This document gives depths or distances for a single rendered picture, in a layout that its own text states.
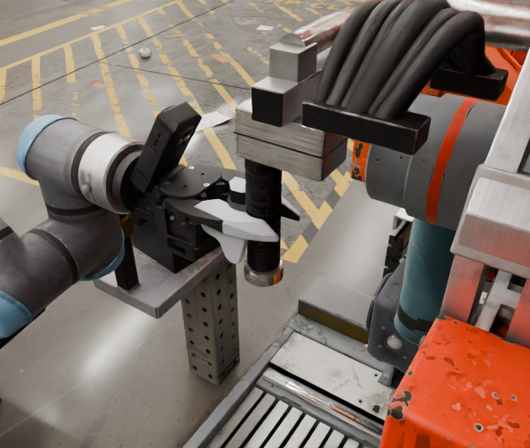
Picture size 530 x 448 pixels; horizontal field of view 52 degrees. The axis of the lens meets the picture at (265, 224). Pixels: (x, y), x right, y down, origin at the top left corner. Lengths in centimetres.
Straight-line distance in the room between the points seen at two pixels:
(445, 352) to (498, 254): 7
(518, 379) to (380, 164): 30
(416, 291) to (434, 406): 53
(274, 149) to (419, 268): 40
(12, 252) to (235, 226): 29
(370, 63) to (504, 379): 22
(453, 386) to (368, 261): 151
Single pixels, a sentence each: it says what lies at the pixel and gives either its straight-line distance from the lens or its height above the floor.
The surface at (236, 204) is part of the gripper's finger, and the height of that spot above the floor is 81.
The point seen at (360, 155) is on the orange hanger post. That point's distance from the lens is 119.
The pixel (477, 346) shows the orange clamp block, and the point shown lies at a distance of 36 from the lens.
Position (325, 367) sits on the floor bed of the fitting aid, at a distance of 139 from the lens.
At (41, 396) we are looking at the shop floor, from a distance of 153.
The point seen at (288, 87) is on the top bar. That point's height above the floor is 98.
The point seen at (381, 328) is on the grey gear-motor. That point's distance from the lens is 113.
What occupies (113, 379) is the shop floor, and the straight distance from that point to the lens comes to 151.
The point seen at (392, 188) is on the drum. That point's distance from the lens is 60.
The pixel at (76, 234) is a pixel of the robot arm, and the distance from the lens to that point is 74.
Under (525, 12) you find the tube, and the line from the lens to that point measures 59.
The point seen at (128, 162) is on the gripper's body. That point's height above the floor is 84.
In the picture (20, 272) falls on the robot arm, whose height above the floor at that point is 73.
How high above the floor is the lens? 114
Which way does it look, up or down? 35 degrees down
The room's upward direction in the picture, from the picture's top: straight up
